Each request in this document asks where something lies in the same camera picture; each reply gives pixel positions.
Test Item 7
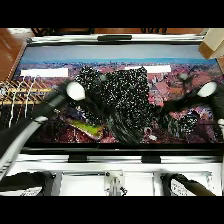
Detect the cardboard box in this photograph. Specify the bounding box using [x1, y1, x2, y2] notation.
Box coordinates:
[198, 28, 224, 60]

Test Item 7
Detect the black white-speckled shirt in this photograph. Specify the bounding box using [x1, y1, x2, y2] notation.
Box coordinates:
[73, 65, 202, 147]

